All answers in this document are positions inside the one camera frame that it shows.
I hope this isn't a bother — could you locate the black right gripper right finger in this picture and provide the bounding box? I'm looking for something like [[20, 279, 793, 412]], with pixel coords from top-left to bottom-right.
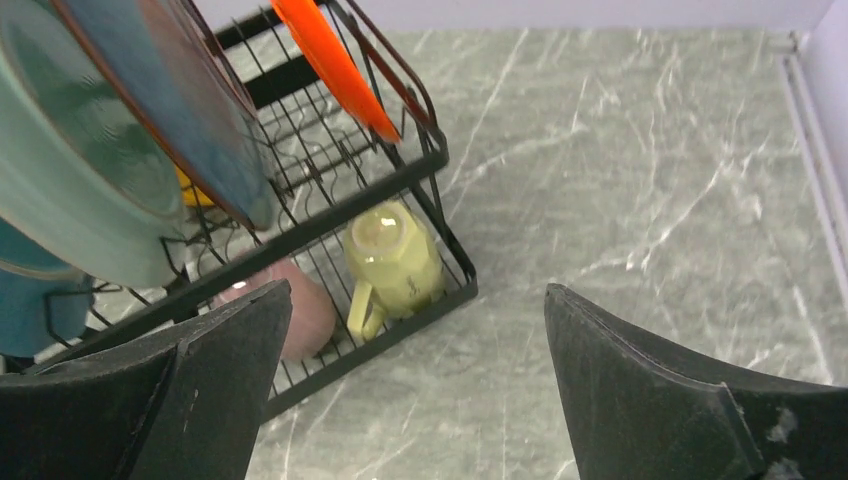
[[544, 283, 847, 480]]

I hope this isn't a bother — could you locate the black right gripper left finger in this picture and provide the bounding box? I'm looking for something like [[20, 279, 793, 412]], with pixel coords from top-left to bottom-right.
[[1, 281, 292, 479]]

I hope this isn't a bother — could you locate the pink mug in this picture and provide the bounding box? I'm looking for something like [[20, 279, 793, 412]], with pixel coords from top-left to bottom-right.
[[213, 258, 338, 361]]

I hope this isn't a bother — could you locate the yellow ribbed bowl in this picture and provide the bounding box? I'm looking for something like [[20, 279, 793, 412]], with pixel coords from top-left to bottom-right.
[[175, 167, 215, 207]]

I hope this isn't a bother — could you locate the black wire dish rack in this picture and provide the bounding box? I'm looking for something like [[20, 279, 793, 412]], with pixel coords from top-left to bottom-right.
[[29, 1, 478, 418]]

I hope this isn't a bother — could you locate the pale yellow mug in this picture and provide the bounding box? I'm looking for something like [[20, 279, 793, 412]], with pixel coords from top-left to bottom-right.
[[342, 200, 446, 341]]

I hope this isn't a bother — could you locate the light green flower plate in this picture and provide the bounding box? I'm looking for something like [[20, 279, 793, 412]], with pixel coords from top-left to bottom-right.
[[1, 1, 185, 288]]

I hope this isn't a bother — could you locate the dark blue blossom plate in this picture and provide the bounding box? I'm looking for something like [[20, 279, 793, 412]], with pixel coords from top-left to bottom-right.
[[54, 1, 274, 231]]

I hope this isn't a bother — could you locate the orange plate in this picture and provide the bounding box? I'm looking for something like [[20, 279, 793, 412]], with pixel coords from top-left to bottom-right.
[[271, 0, 400, 143]]

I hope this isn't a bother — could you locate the teal scalloped plate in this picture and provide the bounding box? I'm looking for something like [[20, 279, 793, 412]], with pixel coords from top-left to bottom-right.
[[1, 221, 93, 358]]

